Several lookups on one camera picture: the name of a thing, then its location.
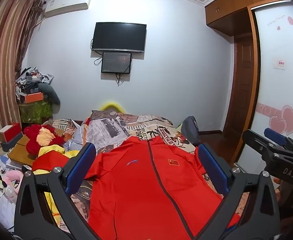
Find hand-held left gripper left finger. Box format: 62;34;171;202
14;142;97;240

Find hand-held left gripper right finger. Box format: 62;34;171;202
198;142;281;240

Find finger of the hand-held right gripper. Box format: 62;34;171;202
242;129;274;160
264;127;293;151

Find red zip jacket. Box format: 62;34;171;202
88;135;239;240

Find red cloth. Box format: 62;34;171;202
32;152;70;173

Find yellow cloth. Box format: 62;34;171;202
37;145;68;233

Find white heart-print sliding wardrobe door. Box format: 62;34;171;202
237;1;293;172

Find grey-blue backpack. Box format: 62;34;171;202
181;116;200;144

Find red parrot plush toy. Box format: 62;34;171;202
24;124;72;154

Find brown wooden door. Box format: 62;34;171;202
223;34;256;137

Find brown wooden board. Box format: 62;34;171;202
8;135;41;166

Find printed newspaper-pattern blanket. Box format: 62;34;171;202
40;109;249;230

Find yellow curved headrest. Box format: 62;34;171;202
100;101;124;112

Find pink plush toy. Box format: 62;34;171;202
2;171;24;188

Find green patterned cloth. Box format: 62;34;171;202
19;99;53;124

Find dark grey box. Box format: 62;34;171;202
0;132;24;152

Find red box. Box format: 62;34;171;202
0;123;22;143

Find grey neck pillow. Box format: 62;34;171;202
38;83;61;106

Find orange box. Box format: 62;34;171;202
24;92;44;104

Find pile of clutter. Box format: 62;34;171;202
15;66;54;98

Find striped brown curtain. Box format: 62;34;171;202
0;0;46;153

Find wooden overhead cabinet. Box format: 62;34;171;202
205;0;293;29

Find white air conditioner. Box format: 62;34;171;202
44;0;92;18

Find small black wall monitor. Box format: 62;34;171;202
101;52;132;74

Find black wall television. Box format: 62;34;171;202
91;22;147;53

